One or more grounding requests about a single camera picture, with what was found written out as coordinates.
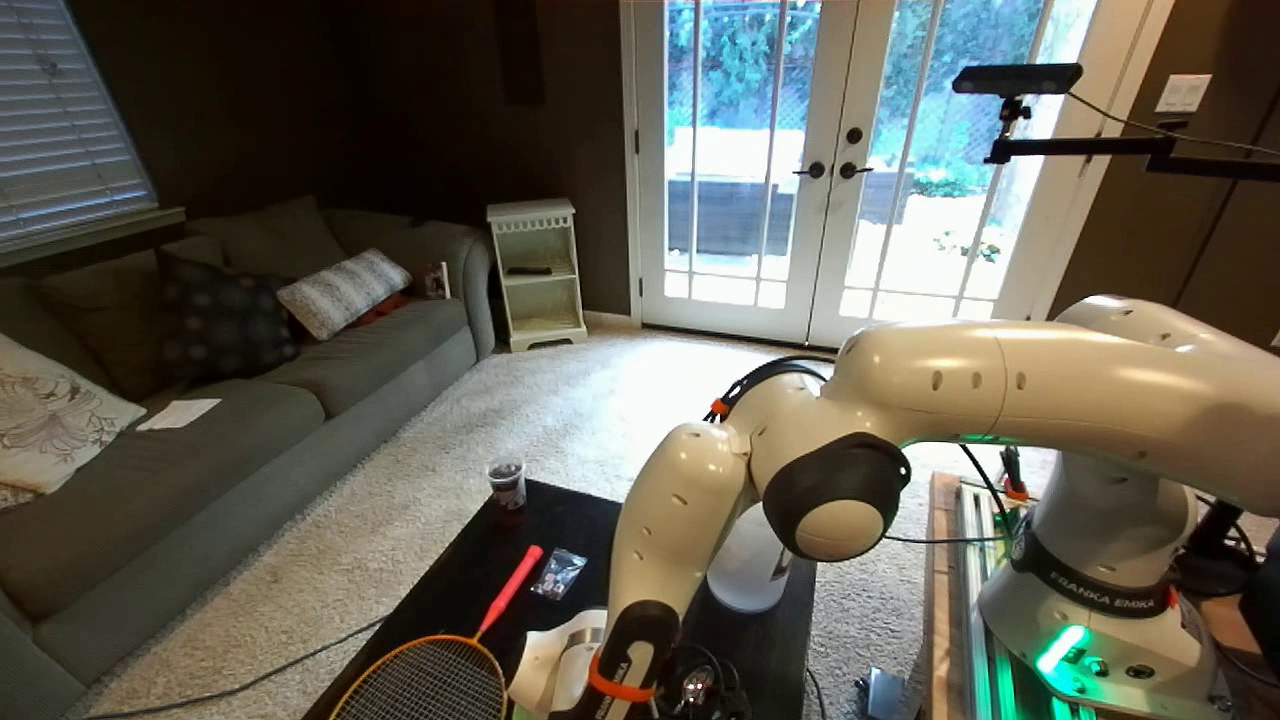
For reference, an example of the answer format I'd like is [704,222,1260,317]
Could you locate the white printed pillow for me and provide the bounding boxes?
[0,331,154,503]

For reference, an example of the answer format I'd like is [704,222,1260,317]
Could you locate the dark patterned pillow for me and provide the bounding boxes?
[158,254,305,392]

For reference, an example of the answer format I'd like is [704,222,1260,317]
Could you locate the grey fabric sofa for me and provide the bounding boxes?
[0,196,500,720]

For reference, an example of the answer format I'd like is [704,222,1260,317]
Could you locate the white wall switch plate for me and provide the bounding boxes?
[1153,70,1216,117]

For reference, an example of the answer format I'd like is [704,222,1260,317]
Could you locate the white glass door leaf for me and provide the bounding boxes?
[814,0,1071,352]
[621,0,836,340]

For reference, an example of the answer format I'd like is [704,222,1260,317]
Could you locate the black floor cable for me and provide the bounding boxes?
[86,613,392,720]

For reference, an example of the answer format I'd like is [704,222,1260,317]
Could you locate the small dark cup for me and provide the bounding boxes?
[483,458,531,513]

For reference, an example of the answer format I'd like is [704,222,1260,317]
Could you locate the brown pillow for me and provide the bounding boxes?
[34,245,171,395]

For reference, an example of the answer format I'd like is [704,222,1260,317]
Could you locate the small clear plastic packet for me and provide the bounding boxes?
[528,544,591,605]

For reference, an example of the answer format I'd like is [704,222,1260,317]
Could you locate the white striped pillow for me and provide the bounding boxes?
[277,245,418,345]

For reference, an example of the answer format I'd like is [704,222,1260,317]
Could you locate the black bar camera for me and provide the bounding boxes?
[950,60,1089,102]

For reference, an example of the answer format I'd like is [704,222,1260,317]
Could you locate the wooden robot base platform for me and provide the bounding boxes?
[926,469,1280,720]

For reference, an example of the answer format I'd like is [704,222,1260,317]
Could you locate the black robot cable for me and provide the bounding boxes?
[704,352,1034,554]

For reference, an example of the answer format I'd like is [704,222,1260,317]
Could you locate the small white shelf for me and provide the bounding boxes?
[483,196,591,356]

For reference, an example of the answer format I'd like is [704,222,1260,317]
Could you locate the black camera stand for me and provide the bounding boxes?
[980,87,1280,185]

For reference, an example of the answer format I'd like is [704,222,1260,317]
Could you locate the white window blinds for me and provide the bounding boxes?
[0,0,166,258]

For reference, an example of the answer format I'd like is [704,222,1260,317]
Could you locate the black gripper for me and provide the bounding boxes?
[652,638,751,720]

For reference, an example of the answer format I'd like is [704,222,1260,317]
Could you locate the red handled badminton racket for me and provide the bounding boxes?
[328,540,552,720]

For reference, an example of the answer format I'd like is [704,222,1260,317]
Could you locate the white paper sheet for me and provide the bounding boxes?
[133,392,225,435]

